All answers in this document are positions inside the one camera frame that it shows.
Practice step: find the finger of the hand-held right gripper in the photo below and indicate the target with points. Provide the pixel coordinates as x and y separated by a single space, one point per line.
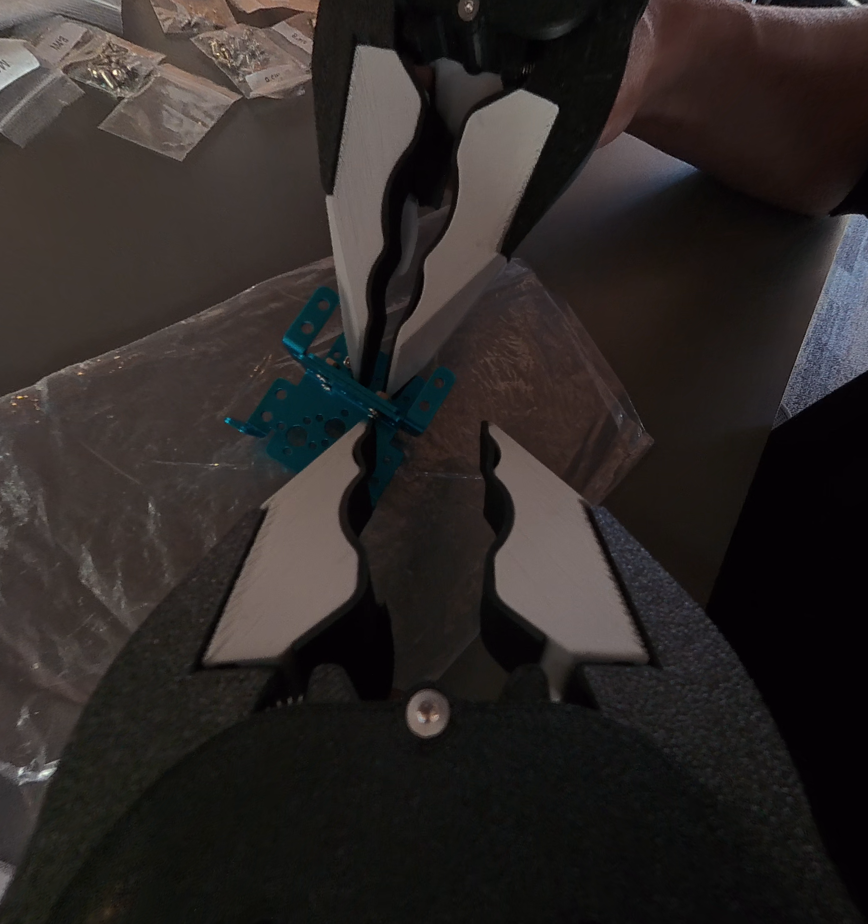
499 180
369 144

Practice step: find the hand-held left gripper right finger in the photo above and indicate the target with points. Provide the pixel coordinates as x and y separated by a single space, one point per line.
578 577

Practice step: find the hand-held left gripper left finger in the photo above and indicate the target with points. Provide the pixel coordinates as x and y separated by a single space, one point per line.
282 577

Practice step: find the blue metal bracket assembly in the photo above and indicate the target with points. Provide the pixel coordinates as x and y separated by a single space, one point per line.
311 419

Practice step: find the person's right forearm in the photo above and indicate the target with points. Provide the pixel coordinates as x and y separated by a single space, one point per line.
751 94

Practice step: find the clear plastic bag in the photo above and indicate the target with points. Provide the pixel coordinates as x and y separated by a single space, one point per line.
116 505

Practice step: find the pile of small screw bags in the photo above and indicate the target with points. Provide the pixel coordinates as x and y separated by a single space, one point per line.
174 108

